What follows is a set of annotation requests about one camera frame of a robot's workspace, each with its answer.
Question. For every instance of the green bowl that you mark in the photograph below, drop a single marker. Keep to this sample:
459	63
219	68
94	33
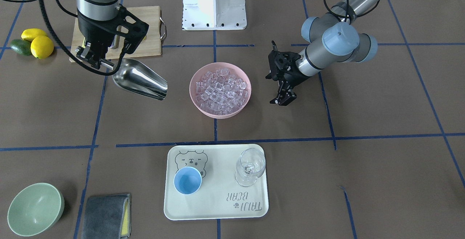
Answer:
35	209

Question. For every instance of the cream bear tray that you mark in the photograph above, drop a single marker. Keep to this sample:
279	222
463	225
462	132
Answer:
219	196

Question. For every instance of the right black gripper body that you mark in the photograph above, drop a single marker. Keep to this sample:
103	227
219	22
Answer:
95	31

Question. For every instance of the wooden cutting board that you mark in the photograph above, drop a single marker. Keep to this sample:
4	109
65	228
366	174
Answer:
151	45

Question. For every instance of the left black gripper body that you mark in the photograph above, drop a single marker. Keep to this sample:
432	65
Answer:
291	68

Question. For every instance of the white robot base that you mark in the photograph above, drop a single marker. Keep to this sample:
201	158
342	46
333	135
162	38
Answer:
220	15

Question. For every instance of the blue plastic cup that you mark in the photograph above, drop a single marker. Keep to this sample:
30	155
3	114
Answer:
187	180

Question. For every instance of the steel ice scoop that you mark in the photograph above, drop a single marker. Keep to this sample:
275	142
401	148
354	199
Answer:
136	77

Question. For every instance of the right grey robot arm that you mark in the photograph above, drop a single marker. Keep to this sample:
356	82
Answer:
100	10

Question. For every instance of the clear wine glass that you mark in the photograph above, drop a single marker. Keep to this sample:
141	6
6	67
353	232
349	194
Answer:
249	167

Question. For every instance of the grey folded cloth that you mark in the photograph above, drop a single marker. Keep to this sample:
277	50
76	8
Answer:
107	217

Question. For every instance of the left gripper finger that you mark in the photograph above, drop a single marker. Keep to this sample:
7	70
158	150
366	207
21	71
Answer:
281	96
291	96

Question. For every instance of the pink bowl of ice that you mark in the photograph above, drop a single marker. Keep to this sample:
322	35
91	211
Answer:
220	90

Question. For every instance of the whole yellow lemon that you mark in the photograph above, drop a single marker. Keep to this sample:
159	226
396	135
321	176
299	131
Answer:
42	47

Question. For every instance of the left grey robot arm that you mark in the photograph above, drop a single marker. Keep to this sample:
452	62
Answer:
331	38

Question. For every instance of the green lime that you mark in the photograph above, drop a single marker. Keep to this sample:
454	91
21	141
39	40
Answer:
20	46

